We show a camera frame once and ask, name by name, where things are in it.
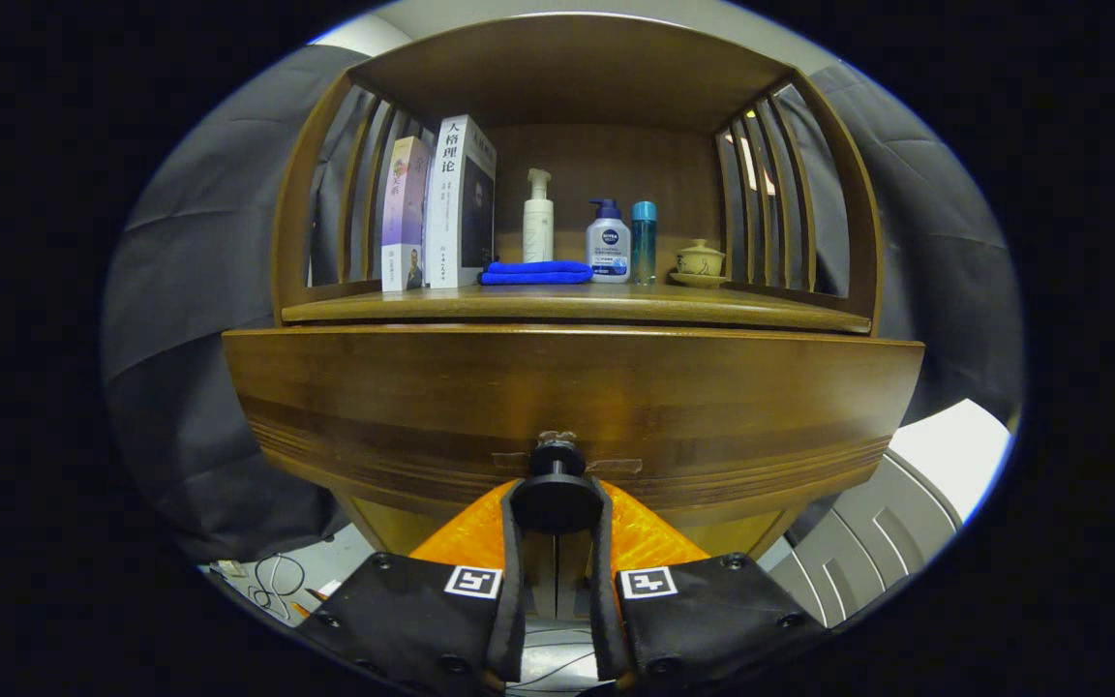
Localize wooden drawer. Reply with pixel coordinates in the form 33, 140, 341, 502
222, 324, 926, 514

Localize yellow lidded teacup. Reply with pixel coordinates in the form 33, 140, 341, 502
676, 239, 726, 277

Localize black cables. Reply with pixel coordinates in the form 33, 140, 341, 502
246, 552, 309, 621

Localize white bottle with blue cap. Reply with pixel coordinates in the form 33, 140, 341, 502
586, 198, 632, 284

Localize blue folded cloth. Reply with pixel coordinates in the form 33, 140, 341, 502
479, 259, 594, 287

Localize teal bottle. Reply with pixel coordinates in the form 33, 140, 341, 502
631, 200, 658, 285

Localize wooden countertop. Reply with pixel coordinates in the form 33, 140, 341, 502
282, 281, 873, 335

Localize purple book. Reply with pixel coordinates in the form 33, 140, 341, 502
381, 136, 433, 293

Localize wooden cabinet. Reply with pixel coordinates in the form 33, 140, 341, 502
270, 12, 883, 621

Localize white flat surface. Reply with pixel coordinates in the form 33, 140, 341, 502
889, 399, 1013, 524

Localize white book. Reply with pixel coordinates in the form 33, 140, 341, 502
424, 114, 497, 289

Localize white pump bottle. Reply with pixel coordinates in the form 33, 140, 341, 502
523, 168, 556, 264

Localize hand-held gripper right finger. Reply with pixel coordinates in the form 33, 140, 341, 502
588, 479, 829, 693

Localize grey ribbed panel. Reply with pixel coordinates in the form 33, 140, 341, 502
756, 448, 963, 628

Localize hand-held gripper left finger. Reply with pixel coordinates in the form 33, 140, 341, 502
296, 479, 527, 697

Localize black drawer knob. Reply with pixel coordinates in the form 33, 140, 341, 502
511, 440, 605, 535

